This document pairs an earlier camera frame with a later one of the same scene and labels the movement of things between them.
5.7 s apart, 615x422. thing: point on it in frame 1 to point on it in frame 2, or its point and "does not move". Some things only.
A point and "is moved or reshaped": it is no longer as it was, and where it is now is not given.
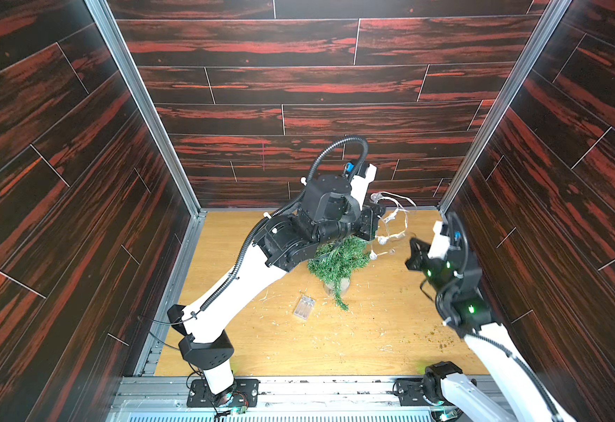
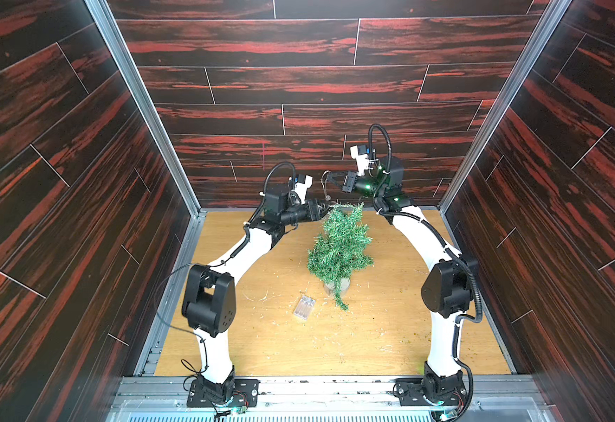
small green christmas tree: x=333 y=263 does not move
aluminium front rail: x=164 y=399 does not move
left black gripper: x=365 y=220 to x=313 y=211
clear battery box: x=304 y=307 does not move
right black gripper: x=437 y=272 to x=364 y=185
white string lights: x=392 y=226 is moved or reshaped
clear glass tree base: x=330 y=289 does not move
